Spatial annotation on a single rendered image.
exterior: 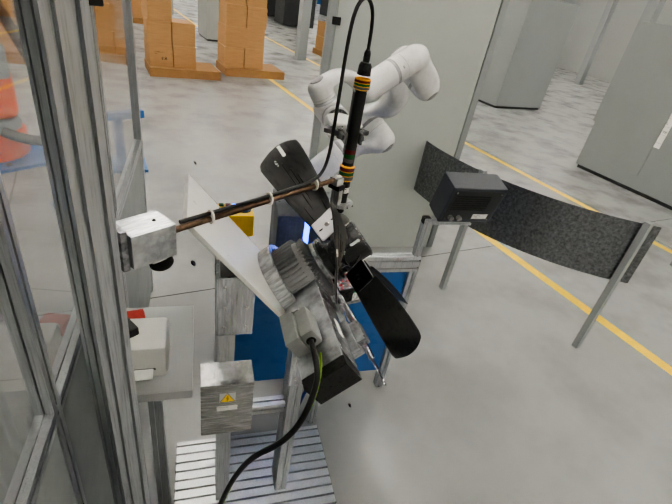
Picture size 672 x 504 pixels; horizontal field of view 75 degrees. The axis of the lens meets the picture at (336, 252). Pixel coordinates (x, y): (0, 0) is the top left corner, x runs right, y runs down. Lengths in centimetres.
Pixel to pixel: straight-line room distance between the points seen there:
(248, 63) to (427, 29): 663
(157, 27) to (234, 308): 770
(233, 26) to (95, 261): 866
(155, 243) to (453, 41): 278
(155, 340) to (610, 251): 262
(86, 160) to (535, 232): 269
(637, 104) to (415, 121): 462
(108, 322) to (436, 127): 291
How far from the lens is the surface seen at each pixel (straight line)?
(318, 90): 142
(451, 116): 350
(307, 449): 214
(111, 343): 96
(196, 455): 211
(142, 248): 88
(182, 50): 881
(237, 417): 145
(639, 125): 747
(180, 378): 133
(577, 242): 307
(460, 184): 187
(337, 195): 128
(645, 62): 757
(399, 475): 226
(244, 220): 166
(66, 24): 72
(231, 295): 122
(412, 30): 322
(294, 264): 122
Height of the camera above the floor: 185
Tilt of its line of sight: 31 degrees down
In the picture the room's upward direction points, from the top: 10 degrees clockwise
